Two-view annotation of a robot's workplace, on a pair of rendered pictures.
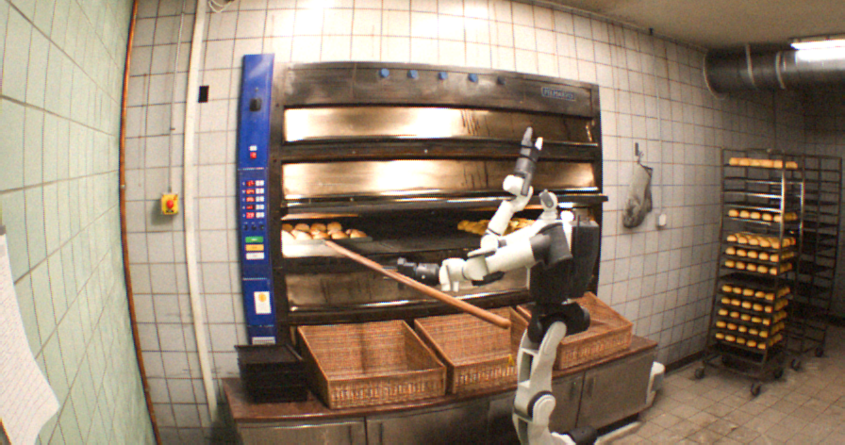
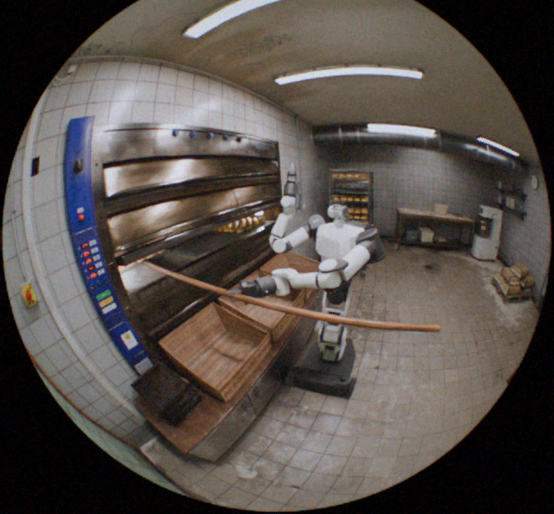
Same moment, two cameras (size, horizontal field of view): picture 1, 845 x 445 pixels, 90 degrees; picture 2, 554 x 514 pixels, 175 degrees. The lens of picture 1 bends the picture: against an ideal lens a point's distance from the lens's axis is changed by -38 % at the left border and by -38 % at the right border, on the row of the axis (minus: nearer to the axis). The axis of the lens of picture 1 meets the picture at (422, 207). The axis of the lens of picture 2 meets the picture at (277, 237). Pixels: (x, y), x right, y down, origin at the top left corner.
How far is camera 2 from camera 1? 1.85 m
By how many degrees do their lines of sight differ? 39
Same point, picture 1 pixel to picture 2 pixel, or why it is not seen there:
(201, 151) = (39, 226)
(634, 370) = not seen: hidden behind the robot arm
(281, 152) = (104, 208)
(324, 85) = (134, 143)
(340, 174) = (154, 216)
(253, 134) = (78, 196)
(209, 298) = (93, 355)
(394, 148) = (186, 189)
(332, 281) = (166, 296)
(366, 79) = (164, 137)
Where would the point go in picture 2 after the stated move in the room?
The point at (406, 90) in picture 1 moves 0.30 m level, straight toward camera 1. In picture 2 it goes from (190, 146) to (205, 133)
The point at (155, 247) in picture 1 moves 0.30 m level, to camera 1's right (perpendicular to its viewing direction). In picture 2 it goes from (39, 335) to (70, 329)
